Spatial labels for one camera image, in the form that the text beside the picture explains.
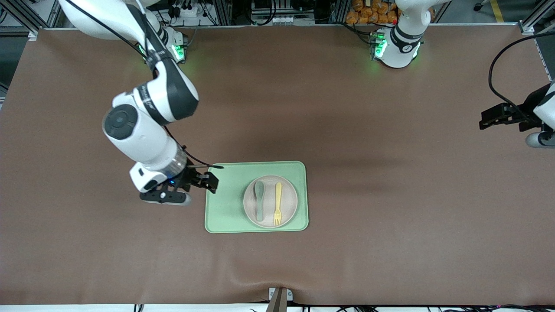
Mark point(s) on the round beige plate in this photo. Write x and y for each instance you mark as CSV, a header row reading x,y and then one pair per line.
x,y
269,216

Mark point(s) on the brown table mat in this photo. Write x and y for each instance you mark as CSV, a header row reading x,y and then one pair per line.
x,y
347,130

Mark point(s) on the metal table clamp bracket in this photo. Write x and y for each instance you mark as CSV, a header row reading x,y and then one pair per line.
x,y
279,299

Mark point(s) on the pile of orange items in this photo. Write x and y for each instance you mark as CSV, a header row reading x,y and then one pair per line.
x,y
364,15

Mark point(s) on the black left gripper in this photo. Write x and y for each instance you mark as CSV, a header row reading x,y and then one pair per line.
x,y
526,113

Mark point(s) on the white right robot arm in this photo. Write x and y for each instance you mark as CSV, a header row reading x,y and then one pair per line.
x,y
138,138

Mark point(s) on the white power strip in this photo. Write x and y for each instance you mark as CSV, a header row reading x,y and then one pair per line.
x,y
186,11

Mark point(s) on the light green rectangular tray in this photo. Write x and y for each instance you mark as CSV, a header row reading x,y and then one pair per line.
x,y
227,212

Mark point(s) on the green plastic spoon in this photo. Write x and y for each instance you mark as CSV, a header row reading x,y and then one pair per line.
x,y
259,203

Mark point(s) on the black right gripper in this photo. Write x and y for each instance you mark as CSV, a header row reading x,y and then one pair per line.
x,y
189,177

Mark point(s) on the yellow plastic fork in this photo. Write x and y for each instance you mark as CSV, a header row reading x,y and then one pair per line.
x,y
278,203

